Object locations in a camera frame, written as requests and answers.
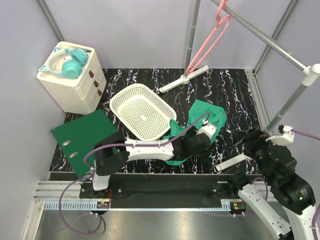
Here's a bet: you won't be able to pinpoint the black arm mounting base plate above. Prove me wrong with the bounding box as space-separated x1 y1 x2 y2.
79 173 241 210

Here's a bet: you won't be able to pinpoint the pink plastic hanger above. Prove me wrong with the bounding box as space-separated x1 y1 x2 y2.
187 0 232 75

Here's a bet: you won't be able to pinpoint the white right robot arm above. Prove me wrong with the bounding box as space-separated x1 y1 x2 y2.
227 125 320 240

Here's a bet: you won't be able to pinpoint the white perforated plastic basket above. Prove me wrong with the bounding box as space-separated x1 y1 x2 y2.
109 83 177 141

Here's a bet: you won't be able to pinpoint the teal cat-ear headphones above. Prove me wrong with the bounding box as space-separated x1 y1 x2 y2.
38 47 89 79

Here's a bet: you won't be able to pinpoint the white slotted cable duct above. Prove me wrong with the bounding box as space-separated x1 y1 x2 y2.
60 200 231 212

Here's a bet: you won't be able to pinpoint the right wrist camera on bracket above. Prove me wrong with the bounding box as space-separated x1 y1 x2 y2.
265 124 295 146

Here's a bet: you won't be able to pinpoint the green ring binder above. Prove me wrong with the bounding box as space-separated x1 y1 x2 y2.
49 109 118 178

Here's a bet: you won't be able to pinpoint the silver clothes rack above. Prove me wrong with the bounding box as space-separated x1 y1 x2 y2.
158 0 320 173

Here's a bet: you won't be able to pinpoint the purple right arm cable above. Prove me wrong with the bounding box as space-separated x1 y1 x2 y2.
293 129 320 240

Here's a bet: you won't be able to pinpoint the green tank top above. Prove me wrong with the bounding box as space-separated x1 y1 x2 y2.
163 99 227 159

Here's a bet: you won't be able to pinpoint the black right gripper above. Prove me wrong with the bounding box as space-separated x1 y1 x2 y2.
230 125 280 182

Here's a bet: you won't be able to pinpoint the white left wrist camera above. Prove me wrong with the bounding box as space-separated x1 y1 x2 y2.
196 120 217 140

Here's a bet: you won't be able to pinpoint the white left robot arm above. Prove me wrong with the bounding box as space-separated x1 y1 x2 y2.
90 125 216 198

